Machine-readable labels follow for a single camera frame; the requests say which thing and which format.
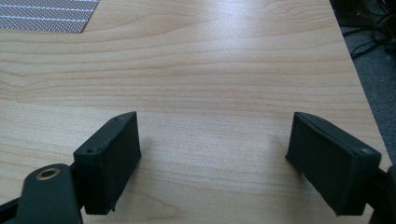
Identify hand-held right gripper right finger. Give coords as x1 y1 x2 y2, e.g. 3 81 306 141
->
285 111 383 217

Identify grey striped woven mat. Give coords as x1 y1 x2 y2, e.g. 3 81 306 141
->
0 0 101 35

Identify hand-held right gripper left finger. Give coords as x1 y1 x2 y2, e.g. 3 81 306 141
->
73 111 142 216

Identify black cables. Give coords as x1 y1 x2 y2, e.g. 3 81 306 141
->
330 0 396 60

